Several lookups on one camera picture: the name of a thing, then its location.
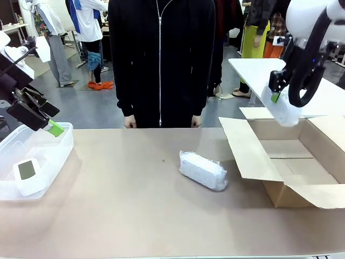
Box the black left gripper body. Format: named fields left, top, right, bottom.
left=0, top=53, right=33, bottom=103

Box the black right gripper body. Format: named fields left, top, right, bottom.
left=282, top=37, right=327, bottom=91

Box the bubble-wrapped clock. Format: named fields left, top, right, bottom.
left=179, top=150, right=229, bottom=193
left=260, top=85, right=300, bottom=127

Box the person's left forearm black sleeve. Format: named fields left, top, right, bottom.
left=192, top=64, right=215, bottom=117

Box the person's right forearm black sleeve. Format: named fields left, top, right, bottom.
left=114, top=64, right=137, bottom=118

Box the bubble-wrapped clock, boxy bundle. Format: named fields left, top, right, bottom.
left=179, top=150, right=229, bottom=193

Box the person's right hand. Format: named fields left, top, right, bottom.
left=123, top=115, right=138, bottom=129

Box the orange garment in background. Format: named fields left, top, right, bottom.
left=263, top=37, right=284, bottom=59

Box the clear plastic storage bin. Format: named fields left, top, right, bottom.
left=0, top=121, right=74, bottom=202

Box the wooden background desk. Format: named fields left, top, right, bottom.
left=0, top=23, right=30, bottom=59

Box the person in yellow apron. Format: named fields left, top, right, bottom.
left=232, top=0, right=272, bottom=98

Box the figure in white coat floral garment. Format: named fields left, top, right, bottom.
left=20, top=0, right=74, bottom=87

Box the open cardboard box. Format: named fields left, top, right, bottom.
left=218, top=107, right=345, bottom=209

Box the person in blue and white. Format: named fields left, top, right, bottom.
left=66, top=0, right=109, bottom=85

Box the person in black zip hoodie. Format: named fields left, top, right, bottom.
left=107, top=0, right=224, bottom=129

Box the black sleeved right arm cable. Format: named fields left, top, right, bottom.
left=287, top=4, right=335, bottom=108

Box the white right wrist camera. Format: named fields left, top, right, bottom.
left=272, top=33, right=294, bottom=47

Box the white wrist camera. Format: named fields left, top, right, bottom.
left=5, top=36, right=52, bottom=79
left=272, top=33, right=294, bottom=47

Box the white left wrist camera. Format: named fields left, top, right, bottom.
left=5, top=36, right=52, bottom=79

